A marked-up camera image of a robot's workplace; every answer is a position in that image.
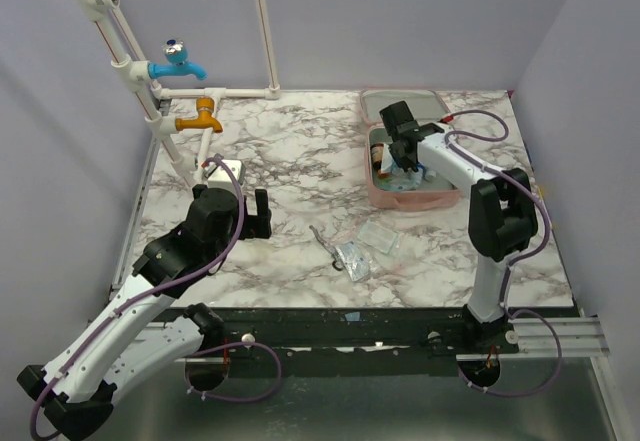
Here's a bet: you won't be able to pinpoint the orange faucet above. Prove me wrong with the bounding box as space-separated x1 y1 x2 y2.
175 97 223 134

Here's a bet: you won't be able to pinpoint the blue wipes packet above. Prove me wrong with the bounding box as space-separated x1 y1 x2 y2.
383 169 423 192

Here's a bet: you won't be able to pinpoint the brown medicine bottle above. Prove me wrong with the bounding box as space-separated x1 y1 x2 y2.
370 143 388 179

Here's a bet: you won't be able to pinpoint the alcohol pad packets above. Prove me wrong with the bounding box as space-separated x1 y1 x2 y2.
334 241 374 282

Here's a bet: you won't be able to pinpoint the white gauze packet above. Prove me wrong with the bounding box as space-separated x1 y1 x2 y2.
378 156 396 178

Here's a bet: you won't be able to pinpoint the metal scissors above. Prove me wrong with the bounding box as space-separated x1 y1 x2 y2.
309 225 345 272

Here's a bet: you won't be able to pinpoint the blue faucet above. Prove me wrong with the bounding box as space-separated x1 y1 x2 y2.
148 38 207 80

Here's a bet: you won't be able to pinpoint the white pvc pipe frame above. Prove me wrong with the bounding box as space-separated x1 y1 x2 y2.
76 0 281 187

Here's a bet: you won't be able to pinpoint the clear bag teal pads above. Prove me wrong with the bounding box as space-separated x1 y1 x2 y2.
357 221 399 254

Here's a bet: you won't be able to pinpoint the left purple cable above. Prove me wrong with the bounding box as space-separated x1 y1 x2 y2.
27 153 283 440

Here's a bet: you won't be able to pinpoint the green capped white bottle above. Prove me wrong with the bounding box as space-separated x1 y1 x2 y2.
423 167 437 182

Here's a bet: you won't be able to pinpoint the pink medicine kit case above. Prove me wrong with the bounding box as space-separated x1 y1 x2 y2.
358 87 462 211

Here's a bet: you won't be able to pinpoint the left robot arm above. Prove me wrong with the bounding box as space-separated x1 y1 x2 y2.
17 185 271 440

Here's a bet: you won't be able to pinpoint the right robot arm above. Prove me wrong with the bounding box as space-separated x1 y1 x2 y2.
380 101 538 353

